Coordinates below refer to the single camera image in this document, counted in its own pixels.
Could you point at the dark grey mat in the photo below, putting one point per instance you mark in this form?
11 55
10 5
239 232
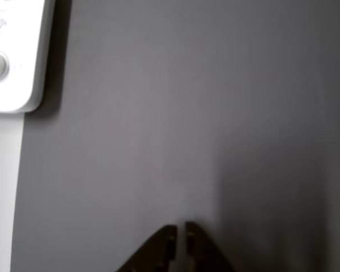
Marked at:
158 113

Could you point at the white device with round buttons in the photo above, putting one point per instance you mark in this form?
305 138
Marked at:
17 85

